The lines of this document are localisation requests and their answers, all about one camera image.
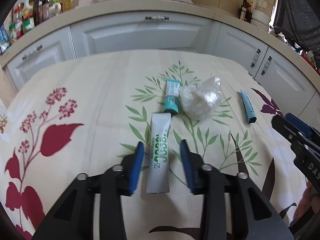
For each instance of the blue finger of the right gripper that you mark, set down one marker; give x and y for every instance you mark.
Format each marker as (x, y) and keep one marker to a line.
(299, 124)

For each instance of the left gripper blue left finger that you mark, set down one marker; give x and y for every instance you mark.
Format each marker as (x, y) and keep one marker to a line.
(135, 167)

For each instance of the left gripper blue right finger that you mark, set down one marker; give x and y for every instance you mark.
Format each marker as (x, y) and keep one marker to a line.
(187, 158)

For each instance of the white green sachet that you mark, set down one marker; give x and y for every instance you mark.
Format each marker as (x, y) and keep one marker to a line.
(158, 174)

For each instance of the light blue tube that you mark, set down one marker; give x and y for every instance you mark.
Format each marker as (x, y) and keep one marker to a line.
(249, 111)

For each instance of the teal white tube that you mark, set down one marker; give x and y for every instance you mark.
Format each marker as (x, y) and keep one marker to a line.
(171, 100)

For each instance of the clear plastic bag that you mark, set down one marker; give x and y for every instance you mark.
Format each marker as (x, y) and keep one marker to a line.
(200, 100)

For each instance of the right hand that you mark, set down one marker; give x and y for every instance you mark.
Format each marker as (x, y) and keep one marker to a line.
(308, 205)

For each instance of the floral tablecloth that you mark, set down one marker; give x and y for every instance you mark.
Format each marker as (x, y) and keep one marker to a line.
(86, 115)

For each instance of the dark grey hanging cloth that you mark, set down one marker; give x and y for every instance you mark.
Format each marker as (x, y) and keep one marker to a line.
(298, 21)

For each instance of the white stacked bowls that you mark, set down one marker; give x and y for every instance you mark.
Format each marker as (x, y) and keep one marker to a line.
(260, 20)

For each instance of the dark sauce bottle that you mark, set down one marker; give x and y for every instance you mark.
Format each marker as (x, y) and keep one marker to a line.
(243, 10)

